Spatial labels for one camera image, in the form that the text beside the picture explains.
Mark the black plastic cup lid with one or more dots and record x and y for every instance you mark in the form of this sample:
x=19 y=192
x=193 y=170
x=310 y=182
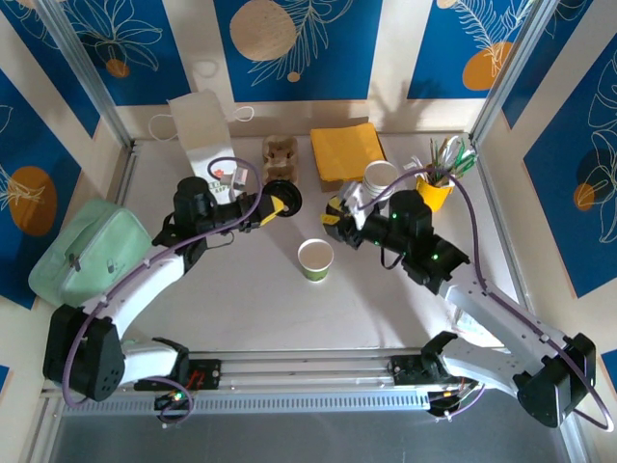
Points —
x=295 y=193

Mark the green paper coffee cup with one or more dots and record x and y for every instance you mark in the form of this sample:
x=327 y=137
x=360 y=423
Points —
x=315 y=260

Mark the white flower print paper bag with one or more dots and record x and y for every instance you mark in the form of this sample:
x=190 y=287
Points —
x=202 y=130

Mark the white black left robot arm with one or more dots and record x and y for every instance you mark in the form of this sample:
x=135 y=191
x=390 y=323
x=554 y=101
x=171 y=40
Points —
x=135 y=284

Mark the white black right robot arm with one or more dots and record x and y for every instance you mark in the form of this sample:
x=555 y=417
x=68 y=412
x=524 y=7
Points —
x=511 y=318

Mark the yellow cup holder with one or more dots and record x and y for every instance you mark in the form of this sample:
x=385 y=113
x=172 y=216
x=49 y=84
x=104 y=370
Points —
x=434 y=195

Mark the stack of white paper cups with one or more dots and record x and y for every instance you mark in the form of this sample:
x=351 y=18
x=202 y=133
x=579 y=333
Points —
x=381 y=176

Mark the stack of pulp cup carriers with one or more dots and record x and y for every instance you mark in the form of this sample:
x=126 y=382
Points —
x=280 y=154

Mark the white sachet stick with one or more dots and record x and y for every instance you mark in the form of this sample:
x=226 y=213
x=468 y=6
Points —
x=415 y=161
x=448 y=147

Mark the stack of yellow napkins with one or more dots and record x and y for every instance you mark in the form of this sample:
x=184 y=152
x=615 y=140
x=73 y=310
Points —
x=347 y=149

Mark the brown sachet stick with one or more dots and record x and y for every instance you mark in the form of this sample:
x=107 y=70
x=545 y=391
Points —
x=432 y=152

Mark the green sachet stick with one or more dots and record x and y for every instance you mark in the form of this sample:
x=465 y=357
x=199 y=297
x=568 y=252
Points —
x=465 y=155

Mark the bunch of sugar sticks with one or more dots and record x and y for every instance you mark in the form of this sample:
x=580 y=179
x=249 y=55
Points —
x=501 y=222

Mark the mint green zip bag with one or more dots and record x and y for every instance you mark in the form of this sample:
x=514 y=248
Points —
x=91 y=255

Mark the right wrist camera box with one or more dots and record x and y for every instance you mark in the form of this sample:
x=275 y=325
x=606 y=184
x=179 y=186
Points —
x=356 y=198

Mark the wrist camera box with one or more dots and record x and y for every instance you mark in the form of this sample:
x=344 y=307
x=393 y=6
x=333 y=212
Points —
x=356 y=198
x=240 y=176

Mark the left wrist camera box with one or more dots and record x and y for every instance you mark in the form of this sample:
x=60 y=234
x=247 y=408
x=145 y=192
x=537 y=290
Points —
x=240 y=176

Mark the aluminium side rail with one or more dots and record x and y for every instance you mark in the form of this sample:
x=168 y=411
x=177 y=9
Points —
x=126 y=173

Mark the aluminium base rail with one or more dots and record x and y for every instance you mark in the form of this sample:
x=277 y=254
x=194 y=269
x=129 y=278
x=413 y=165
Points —
x=308 y=381

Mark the aluminium frame post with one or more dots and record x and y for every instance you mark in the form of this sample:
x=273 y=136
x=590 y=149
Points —
x=82 y=62
x=516 y=67

